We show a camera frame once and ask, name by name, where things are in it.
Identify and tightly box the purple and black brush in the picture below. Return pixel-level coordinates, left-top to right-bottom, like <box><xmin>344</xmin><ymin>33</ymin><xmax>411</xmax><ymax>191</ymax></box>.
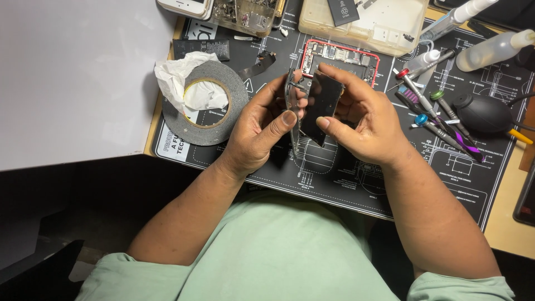
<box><xmin>395</xmin><ymin>86</ymin><xmax>487</xmax><ymax>164</ymax></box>

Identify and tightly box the blue-capped screwdriver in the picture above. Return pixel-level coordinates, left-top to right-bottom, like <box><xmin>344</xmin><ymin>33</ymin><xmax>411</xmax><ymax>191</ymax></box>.
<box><xmin>414</xmin><ymin>114</ymin><xmax>465</xmax><ymax>152</ymax></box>

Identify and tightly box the clear spray bottle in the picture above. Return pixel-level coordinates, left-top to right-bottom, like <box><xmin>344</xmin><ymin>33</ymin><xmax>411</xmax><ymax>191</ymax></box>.
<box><xmin>419</xmin><ymin>0</ymin><xmax>499</xmax><ymax>42</ymax></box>

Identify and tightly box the clear box of small parts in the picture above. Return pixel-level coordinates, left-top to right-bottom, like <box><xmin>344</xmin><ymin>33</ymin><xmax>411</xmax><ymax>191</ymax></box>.
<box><xmin>209</xmin><ymin>0</ymin><xmax>287</xmax><ymax>38</ymax></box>

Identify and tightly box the person's left hand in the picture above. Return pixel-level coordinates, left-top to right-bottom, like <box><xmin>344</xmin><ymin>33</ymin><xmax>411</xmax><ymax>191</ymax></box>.
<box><xmin>217</xmin><ymin>68</ymin><xmax>310</xmax><ymax>180</ymax></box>

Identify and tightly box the black flex strip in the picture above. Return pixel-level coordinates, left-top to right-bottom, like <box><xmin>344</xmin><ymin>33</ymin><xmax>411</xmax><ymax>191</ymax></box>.
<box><xmin>237</xmin><ymin>50</ymin><xmax>277</xmax><ymax>82</ymax></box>

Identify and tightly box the dark phone at edge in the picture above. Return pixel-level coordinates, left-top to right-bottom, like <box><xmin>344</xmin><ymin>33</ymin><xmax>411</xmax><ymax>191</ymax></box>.
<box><xmin>513</xmin><ymin>161</ymin><xmax>535</xmax><ymax>227</ymax></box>

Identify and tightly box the black double-sided tape roll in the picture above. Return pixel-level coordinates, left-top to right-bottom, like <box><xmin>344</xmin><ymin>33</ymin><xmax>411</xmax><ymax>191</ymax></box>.
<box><xmin>162</xmin><ymin>60</ymin><xmax>250</xmax><ymax>146</ymax></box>

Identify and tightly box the red-capped screwdriver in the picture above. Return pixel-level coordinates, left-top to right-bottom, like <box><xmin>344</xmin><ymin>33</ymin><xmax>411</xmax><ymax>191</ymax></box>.
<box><xmin>395</xmin><ymin>68</ymin><xmax>450</xmax><ymax>134</ymax></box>

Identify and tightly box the black printed repair mat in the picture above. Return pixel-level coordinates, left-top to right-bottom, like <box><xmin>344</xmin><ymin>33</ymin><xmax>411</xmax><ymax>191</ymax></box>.
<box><xmin>151</xmin><ymin>12</ymin><xmax>535</xmax><ymax>232</ymax></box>

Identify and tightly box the clear squeeze bottle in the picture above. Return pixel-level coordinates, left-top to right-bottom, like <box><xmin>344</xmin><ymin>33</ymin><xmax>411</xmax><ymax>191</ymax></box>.
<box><xmin>456</xmin><ymin>29</ymin><xmax>535</xmax><ymax>72</ymax></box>

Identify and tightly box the small white dropper bottle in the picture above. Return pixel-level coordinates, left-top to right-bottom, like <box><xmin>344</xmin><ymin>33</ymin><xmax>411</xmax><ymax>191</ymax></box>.
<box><xmin>405</xmin><ymin>49</ymin><xmax>441</xmax><ymax>74</ymax></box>

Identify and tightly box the black rubber air blower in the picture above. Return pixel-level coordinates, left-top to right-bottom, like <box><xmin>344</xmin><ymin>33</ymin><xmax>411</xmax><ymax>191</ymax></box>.
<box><xmin>453</xmin><ymin>93</ymin><xmax>520</xmax><ymax>134</ymax></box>

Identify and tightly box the black phone battery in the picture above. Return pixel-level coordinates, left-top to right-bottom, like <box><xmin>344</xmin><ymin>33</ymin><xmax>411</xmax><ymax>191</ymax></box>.
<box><xmin>172</xmin><ymin>39</ymin><xmax>231</xmax><ymax>62</ymax></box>

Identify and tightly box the cream plastic parts tray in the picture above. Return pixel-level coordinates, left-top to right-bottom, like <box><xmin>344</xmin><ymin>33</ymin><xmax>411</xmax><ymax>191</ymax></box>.
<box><xmin>298</xmin><ymin>0</ymin><xmax>430</xmax><ymax>57</ymax></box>

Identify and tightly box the yellow pry tool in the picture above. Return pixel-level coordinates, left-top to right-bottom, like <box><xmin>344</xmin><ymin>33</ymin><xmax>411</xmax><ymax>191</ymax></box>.
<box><xmin>507</xmin><ymin>128</ymin><xmax>534</xmax><ymax>145</ymax></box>

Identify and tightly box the dark metal backing plate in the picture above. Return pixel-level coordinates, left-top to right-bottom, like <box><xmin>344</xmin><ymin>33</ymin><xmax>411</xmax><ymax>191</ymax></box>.
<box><xmin>299</xmin><ymin>69</ymin><xmax>346</xmax><ymax>148</ymax></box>

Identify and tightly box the white sheet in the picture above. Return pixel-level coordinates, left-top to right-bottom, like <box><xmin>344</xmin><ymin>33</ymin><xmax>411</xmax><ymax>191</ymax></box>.
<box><xmin>0</xmin><ymin>0</ymin><xmax>179</xmax><ymax>171</ymax></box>

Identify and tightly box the person's right hand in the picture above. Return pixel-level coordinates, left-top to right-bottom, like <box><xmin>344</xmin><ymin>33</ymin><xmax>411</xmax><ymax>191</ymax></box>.
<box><xmin>315</xmin><ymin>63</ymin><xmax>412</xmax><ymax>170</ymax></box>

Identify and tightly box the crumpled white tissue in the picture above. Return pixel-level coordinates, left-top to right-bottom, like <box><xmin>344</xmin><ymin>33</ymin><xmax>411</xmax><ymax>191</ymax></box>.
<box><xmin>154</xmin><ymin>51</ymin><xmax>230</xmax><ymax>114</ymax></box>

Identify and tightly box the green shirt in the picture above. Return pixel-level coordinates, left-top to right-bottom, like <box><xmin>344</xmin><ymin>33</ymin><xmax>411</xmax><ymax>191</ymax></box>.
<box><xmin>75</xmin><ymin>190</ymin><xmax>515</xmax><ymax>301</ymax></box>

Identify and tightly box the green-capped screwdriver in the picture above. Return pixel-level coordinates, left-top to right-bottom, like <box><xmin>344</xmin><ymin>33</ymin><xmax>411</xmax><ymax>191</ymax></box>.
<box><xmin>430</xmin><ymin>90</ymin><xmax>477</xmax><ymax>145</ymax></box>

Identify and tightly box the black phone screen assembly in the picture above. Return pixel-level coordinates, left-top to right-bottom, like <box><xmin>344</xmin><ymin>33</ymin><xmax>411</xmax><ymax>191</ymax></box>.
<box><xmin>284</xmin><ymin>68</ymin><xmax>311</xmax><ymax>156</ymax></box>

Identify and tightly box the red open phone body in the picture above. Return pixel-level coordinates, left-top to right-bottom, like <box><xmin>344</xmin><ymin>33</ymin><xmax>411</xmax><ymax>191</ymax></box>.
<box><xmin>300</xmin><ymin>39</ymin><xmax>381</xmax><ymax>89</ymax></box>

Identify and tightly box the white smartphone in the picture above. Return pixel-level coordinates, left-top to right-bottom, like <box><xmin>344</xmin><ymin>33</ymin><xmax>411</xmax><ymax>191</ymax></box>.
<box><xmin>156</xmin><ymin>0</ymin><xmax>215</xmax><ymax>21</ymax></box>

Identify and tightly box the black battery with white print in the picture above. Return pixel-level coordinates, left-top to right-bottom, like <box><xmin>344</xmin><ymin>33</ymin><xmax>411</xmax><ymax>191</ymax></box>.
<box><xmin>326</xmin><ymin>0</ymin><xmax>360</xmax><ymax>27</ymax></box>

